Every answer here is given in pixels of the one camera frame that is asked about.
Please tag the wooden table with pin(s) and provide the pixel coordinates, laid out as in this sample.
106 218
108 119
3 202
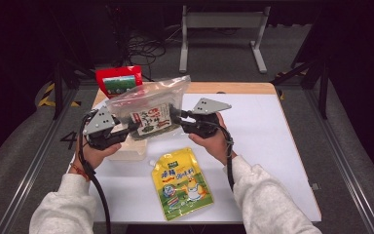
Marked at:
233 87

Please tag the red snack packet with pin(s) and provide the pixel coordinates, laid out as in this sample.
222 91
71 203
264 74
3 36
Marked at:
118 79

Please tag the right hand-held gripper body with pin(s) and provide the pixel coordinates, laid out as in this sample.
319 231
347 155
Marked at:
207 105

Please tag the black metal stand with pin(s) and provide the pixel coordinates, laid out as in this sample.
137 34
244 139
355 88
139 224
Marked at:
58 87
323 87

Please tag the white table sheet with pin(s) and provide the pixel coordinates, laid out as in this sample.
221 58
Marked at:
256 136

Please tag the person's right hand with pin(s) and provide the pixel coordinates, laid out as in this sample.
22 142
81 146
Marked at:
216 146

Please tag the person's left hand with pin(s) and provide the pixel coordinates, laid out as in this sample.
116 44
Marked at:
91 157

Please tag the white divided plastic container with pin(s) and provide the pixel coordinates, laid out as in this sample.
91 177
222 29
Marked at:
133 151

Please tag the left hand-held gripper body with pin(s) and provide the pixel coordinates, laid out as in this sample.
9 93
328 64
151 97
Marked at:
99 125

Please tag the yellow and black floor tape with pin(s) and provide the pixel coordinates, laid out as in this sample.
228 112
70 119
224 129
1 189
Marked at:
282 94
47 96

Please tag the white metal stand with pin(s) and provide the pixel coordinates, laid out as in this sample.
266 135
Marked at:
224 21

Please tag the clear bag of dried seaweed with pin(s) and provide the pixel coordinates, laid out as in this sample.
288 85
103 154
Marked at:
152 107

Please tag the yellow spouted pouch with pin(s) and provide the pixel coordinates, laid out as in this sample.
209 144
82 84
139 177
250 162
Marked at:
181 185

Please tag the aluminium floor rail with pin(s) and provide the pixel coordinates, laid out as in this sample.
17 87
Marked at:
22 188
347 175

